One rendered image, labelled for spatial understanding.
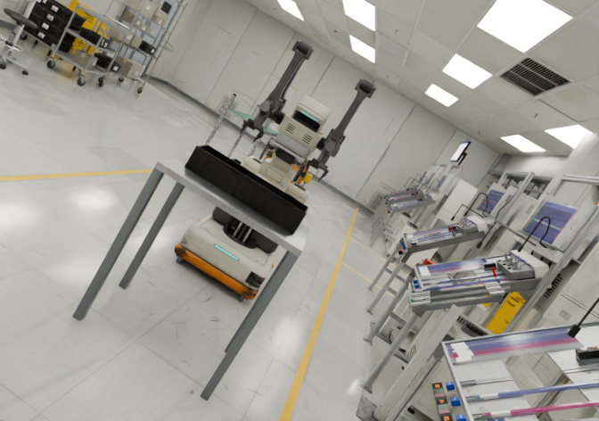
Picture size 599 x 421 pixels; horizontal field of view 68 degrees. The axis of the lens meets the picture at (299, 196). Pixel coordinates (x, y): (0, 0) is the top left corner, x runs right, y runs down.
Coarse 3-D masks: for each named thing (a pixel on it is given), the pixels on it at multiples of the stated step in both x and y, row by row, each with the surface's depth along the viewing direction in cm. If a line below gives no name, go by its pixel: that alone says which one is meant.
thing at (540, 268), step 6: (516, 252) 308; (522, 252) 305; (522, 258) 292; (528, 258) 290; (534, 258) 287; (534, 264) 274; (540, 264) 272; (546, 264) 269; (534, 270) 270; (540, 270) 268; (546, 270) 268; (540, 276) 268
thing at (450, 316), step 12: (456, 312) 244; (444, 324) 246; (432, 336) 247; (420, 348) 252; (432, 348) 247; (420, 360) 249; (408, 372) 251; (396, 384) 253; (408, 384) 251; (396, 396) 253; (360, 408) 258; (372, 408) 266; (384, 408) 255; (372, 420) 253; (384, 420) 261
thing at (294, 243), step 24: (168, 168) 182; (144, 192) 184; (216, 192) 189; (240, 216) 182; (120, 240) 188; (144, 240) 230; (288, 240) 184; (288, 264) 183; (96, 288) 192; (264, 288) 228; (240, 336) 189; (216, 384) 193
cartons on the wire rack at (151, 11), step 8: (128, 0) 708; (136, 0) 705; (136, 8) 706; (144, 8) 718; (152, 8) 735; (152, 16) 763; (160, 16) 773; (160, 24) 786; (112, 32) 708; (120, 32) 706; (128, 40) 732; (136, 40) 750; (120, 56) 774; (120, 64) 775; (128, 64) 774; (136, 64) 797; (120, 72) 777; (128, 72) 776; (136, 72) 800
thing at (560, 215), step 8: (544, 208) 308; (552, 208) 296; (560, 208) 286; (568, 208) 275; (576, 208) 272; (536, 216) 312; (544, 216) 300; (552, 216) 289; (560, 216) 278; (568, 216) 269; (536, 224) 304; (544, 224) 293; (552, 224) 282; (560, 224) 272; (528, 232) 309; (536, 232) 297; (544, 232) 286; (552, 232) 276; (560, 232) 267; (544, 240) 279; (552, 240) 269
